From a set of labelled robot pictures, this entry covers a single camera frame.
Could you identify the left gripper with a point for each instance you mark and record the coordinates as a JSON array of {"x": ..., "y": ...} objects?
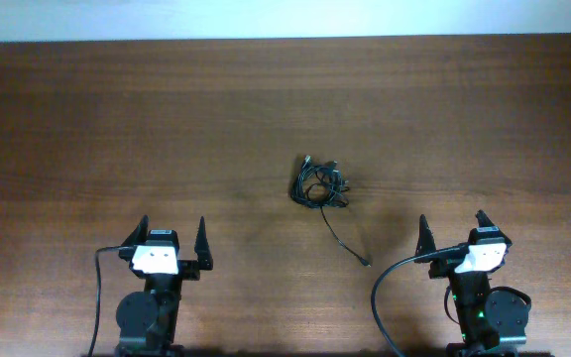
[{"x": 189, "y": 269}]

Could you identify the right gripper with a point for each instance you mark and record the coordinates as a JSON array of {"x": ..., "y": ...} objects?
[{"x": 444, "y": 266}]

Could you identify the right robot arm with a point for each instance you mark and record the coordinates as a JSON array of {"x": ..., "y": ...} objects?
[{"x": 492, "y": 320}]

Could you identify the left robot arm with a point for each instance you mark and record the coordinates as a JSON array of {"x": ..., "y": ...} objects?
[{"x": 147, "y": 318}]

